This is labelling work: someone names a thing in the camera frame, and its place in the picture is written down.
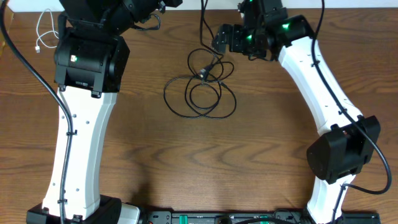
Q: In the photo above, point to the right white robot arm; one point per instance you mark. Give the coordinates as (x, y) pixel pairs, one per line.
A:
(346, 137)

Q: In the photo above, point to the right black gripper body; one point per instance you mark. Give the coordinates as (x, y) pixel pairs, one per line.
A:
(251, 42)

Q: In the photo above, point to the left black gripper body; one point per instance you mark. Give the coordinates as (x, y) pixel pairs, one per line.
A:
(130, 12)

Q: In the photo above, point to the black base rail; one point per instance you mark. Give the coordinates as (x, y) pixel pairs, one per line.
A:
(278, 216)

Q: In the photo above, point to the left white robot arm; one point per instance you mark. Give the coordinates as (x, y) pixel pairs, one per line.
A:
(90, 60)

